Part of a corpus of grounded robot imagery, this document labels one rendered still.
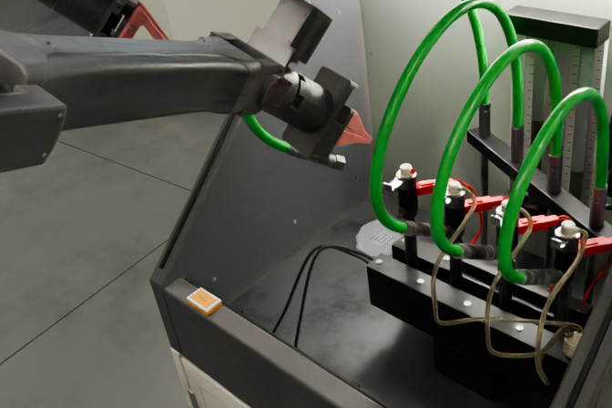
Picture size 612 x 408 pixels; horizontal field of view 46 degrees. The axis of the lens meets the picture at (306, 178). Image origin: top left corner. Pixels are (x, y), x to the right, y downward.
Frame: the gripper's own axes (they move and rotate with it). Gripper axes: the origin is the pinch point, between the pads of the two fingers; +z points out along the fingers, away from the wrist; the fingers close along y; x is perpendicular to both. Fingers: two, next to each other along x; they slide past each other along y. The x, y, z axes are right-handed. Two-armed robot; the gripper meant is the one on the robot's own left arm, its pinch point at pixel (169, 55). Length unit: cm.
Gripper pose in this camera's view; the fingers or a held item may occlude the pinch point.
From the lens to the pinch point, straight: 93.5
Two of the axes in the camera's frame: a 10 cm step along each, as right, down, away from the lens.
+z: 8.1, 4.9, 3.3
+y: -1.9, -3.1, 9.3
